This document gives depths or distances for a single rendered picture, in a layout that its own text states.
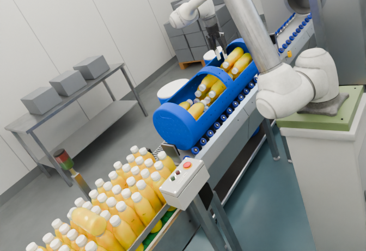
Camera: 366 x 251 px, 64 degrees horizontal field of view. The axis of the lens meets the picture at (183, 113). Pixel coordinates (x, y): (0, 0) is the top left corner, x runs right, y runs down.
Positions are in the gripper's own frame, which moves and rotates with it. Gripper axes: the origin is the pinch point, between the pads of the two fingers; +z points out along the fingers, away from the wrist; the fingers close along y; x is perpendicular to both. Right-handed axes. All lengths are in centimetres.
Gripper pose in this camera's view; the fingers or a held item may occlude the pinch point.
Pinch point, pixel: (221, 54)
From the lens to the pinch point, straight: 195.7
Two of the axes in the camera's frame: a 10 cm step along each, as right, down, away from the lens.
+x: -5.8, 5.8, -5.8
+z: 3.7, 8.2, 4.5
